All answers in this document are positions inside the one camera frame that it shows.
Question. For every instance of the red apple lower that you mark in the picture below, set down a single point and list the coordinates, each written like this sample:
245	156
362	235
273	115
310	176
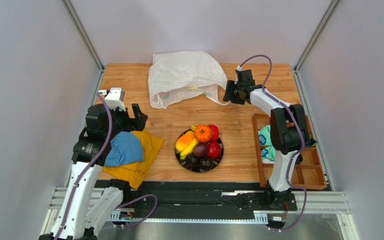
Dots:
213	150

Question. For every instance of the wooden compartment tray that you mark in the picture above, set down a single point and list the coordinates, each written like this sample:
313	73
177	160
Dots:
308	173

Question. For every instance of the left aluminium frame post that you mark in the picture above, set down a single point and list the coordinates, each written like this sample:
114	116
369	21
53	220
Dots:
76	20

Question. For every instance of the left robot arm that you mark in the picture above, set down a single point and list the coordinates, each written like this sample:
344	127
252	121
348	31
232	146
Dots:
75	221

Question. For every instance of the yellow orange mango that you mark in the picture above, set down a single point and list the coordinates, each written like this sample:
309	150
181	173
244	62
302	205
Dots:
183	141

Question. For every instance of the right aluminium frame post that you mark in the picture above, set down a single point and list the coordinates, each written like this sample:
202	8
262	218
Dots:
323	23

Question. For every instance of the red apple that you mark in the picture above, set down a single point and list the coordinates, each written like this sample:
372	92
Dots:
213	150
215	132

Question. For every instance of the white plastic bag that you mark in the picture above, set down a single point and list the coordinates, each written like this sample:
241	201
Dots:
177	76

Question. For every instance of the yellow cloth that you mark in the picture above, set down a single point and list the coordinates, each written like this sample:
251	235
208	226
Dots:
135	173

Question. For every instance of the teal sock lower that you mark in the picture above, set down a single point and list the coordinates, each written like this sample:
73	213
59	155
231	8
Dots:
268	155

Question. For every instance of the dark patterned sock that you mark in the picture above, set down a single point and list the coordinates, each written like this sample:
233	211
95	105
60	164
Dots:
311	141

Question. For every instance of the teal sock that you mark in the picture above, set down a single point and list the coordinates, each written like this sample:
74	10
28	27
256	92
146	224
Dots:
264	136
268	155

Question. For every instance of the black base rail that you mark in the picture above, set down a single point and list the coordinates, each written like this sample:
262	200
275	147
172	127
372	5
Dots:
198	200

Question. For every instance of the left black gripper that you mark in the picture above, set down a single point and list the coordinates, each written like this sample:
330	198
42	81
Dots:
136	124

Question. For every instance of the yellow banana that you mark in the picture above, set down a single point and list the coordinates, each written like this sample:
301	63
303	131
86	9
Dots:
188	150

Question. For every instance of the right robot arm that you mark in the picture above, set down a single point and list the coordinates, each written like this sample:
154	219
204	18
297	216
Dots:
288	134

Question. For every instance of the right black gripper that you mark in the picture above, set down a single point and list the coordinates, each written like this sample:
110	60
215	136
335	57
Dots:
235	92

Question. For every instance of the black round plate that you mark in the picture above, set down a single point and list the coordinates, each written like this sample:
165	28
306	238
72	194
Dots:
217	161

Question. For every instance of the orange toy pumpkin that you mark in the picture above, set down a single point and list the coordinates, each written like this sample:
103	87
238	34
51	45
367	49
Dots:
203	133

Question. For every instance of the teal sock upper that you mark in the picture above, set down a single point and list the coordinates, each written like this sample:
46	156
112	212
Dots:
264	136

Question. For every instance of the dark purple fruit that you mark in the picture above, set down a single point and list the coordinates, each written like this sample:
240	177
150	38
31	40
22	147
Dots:
200	149

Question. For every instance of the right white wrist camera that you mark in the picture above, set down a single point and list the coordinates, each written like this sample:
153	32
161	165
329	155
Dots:
239	68

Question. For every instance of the red apple upper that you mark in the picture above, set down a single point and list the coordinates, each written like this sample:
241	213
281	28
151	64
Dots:
215	132

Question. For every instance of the aluminium frame post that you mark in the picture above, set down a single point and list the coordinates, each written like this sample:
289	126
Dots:
76	20
323	23

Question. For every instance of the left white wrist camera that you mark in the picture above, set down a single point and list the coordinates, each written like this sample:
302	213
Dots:
114	98

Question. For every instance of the dark eggplant left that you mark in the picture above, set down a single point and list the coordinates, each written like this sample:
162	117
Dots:
192	160

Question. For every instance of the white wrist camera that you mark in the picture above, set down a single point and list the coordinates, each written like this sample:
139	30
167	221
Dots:
114	98
239	68

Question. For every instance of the blue cloth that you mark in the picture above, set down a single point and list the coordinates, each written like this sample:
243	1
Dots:
126	148

